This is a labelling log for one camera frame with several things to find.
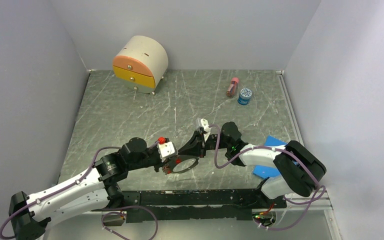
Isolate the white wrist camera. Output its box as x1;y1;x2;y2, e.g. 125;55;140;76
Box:
156;137;178;160
196;118;211;134

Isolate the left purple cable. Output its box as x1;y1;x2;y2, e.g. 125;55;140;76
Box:
0;140;160;240

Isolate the key with red label fob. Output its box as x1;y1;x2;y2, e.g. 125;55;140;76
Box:
161;165;172;175

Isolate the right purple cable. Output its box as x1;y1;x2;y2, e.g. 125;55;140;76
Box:
208;124;327;232

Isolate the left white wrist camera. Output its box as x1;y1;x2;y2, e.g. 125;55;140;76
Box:
156;137;178;160

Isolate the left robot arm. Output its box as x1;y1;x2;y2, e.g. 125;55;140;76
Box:
3;137;179;240

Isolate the round beige drawer box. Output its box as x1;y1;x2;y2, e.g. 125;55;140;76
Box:
112;35;169;95

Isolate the purple cable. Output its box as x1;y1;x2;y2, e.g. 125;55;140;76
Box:
208;124;327;232
0;140;160;240

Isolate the blue foam sheet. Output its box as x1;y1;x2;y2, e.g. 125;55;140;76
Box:
252;135;301;181

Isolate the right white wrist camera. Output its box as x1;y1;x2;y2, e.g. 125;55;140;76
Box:
196;118;211;134

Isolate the blue round tin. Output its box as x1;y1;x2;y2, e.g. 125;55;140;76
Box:
237;88;253;106

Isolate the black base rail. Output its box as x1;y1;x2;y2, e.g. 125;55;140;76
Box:
104;188;287;223

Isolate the aluminium frame rail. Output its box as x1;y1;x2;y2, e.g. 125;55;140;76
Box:
40;188;334;216

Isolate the pink capped brown vial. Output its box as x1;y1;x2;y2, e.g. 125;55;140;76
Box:
226;77;239;98

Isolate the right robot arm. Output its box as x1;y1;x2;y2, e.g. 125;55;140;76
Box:
178;121;327;208

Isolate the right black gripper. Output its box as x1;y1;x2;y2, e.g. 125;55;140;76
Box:
178;130;231;159

